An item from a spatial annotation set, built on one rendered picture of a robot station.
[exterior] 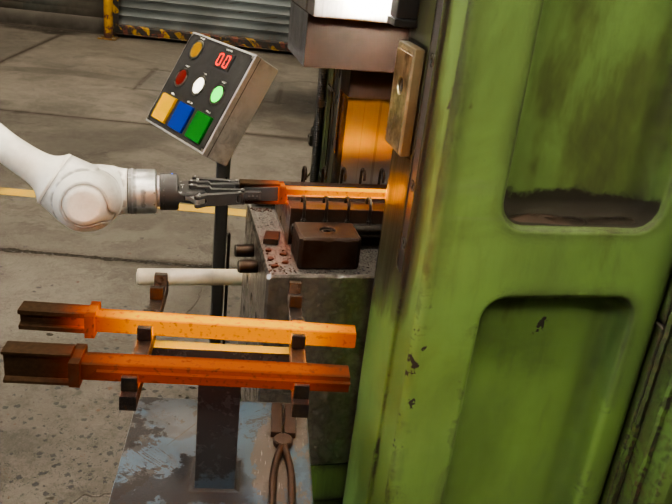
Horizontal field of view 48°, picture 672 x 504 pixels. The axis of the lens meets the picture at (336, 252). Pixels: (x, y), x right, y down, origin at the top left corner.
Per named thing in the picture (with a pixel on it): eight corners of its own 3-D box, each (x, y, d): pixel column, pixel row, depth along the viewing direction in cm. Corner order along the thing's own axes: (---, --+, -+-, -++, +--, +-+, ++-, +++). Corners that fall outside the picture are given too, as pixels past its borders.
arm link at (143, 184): (129, 221, 147) (160, 221, 148) (127, 176, 143) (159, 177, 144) (130, 204, 155) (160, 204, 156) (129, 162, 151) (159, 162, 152)
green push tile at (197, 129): (196, 143, 188) (211, 117, 188) (183, 135, 193) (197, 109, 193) (202, 146, 189) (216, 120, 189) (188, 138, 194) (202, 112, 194)
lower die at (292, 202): (287, 243, 152) (291, 204, 149) (274, 208, 170) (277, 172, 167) (480, 246, 162) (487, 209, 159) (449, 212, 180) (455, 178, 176)
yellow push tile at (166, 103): (162, 123, 202) (175, 98, 202) (150, 115, 208) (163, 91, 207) (167, 126, 204) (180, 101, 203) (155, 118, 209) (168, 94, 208)
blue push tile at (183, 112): (178, 133, 195) (192, 107, 195) (166, 125, 200) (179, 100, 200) (184, 136, 196) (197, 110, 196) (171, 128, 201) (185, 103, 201)
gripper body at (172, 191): (159, 201, 155) (204, 201, 157) (158, 216, 148) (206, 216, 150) (158, 166, 152) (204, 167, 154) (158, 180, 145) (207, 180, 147)
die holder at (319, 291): (252, 469, 156) (267, 275, 138) (236, 368, 190) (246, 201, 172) (501, 455, 169) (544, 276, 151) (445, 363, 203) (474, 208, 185)
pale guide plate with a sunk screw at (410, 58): (398, 156, 121) (414, 49, 114) (384, 141, 129) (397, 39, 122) (411, 157, 122) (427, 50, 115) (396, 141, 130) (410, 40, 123)
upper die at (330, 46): (303, 67, 138) (307, 13, 134) (287, 48, 156) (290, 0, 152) (513, 81, 148) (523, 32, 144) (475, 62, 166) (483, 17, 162)
